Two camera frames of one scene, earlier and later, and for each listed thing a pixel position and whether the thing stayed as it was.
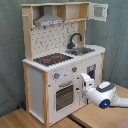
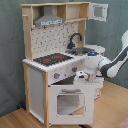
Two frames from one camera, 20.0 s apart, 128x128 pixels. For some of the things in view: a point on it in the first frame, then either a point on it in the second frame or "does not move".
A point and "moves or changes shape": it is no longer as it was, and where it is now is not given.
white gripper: x=87 y=82 -> x=82 y=75
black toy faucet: x=71 y=44 does not move
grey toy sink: x=79 y=51 does not move
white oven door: x=64 y=96 moves or changes shape
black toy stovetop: x=53 y=59 does not move
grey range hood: x=48 y=19 does not move
